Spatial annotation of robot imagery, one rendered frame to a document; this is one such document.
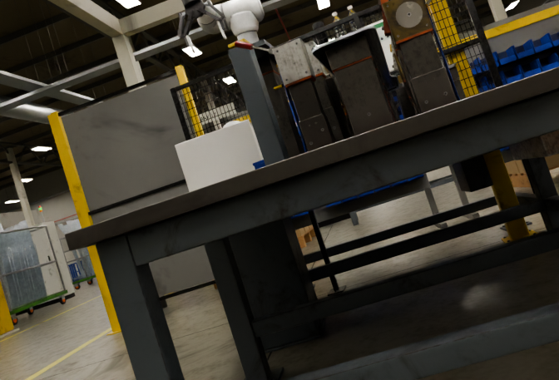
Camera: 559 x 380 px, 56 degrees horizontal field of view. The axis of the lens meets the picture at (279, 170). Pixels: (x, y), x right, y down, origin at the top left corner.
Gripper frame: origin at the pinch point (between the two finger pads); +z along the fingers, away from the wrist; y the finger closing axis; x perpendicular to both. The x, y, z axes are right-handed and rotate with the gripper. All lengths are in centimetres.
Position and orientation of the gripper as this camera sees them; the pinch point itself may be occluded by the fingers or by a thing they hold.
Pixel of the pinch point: (208, 42)
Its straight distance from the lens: 214.5
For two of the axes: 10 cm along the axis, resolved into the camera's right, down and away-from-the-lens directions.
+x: -1.6, 0.2, -9.9
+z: 3.7, 9.3, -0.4
